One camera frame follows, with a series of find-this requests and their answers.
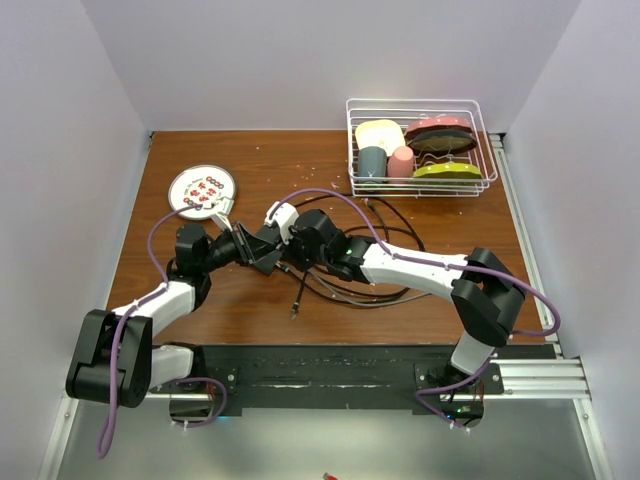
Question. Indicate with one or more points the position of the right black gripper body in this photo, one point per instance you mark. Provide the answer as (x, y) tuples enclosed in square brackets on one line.
[(299, 254)]

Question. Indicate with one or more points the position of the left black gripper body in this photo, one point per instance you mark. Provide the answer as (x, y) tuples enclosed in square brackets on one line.
[(241, 244)]

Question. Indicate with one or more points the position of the black network switch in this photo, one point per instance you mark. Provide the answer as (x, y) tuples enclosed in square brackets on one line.
[(266, 249)]

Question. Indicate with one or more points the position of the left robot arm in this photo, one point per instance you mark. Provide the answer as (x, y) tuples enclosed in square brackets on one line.
[(115, 361)]

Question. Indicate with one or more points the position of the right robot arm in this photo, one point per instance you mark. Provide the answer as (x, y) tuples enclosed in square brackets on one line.
[(487, 298)]

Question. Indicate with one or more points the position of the round white patterned plate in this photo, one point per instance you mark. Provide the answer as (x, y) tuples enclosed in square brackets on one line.
[(198, 188)]

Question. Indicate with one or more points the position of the dark grey cup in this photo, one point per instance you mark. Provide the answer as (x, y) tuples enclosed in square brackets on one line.
[(371, 165)]

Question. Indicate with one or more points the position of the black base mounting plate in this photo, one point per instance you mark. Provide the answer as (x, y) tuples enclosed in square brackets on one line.
[(233, 378)]

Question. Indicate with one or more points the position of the pink cup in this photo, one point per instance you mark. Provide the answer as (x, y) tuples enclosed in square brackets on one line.
[(400, 165)]

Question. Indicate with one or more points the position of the cream yellow plate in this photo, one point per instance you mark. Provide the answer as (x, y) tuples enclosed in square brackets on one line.
[(384, 133)]

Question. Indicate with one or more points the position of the black brown bowl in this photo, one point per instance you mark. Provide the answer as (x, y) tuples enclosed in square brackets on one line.
[(443, 142)]

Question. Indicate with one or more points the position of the olive green bowl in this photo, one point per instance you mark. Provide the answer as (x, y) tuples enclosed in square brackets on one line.
[(450, 170)]

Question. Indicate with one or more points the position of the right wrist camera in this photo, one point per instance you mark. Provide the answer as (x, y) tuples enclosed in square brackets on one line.
[(282, 216)]

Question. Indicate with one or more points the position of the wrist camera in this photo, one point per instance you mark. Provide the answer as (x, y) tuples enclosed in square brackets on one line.
[(220, 213), (282, 216)]

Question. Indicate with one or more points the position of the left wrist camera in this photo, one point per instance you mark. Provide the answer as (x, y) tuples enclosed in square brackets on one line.
[(220, 213)]

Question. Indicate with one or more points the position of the white wire dish rack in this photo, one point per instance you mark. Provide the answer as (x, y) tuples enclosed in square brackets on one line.
[(404, 112)]

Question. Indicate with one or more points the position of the aluminium frame rail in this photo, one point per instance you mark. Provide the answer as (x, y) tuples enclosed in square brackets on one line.
[(541, 427)]

